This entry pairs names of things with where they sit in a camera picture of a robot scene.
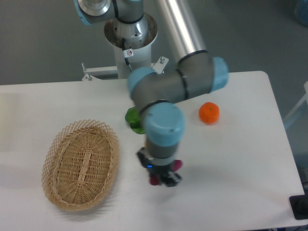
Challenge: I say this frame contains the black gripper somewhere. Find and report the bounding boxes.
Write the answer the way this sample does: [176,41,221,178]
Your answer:
[137,147,182,187]

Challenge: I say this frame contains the purple sweet potato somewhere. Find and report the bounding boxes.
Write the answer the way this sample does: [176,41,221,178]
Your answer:
[149,160,182,186]

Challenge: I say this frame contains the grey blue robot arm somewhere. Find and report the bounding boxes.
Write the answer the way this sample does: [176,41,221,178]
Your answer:
[74,0,229,187]

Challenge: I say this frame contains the woven wicker basket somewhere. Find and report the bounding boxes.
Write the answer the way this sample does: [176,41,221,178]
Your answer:
[41,120,119,211]

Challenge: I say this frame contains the green bok choy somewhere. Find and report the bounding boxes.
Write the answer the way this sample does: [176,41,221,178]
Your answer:
[125,107,145,134]

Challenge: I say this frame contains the orange mandarin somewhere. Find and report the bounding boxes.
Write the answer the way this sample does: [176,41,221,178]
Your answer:
[198,102,220,124]

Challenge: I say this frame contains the black device at table edge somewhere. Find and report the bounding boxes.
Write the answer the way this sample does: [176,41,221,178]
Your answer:
[289,194,308,220]

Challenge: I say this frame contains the white metal base frame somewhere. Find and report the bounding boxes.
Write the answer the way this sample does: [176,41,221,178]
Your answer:
[81,56,169,81]

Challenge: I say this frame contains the black cable on pedestal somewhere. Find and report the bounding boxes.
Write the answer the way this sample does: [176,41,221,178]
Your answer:
[121,38,134,73]

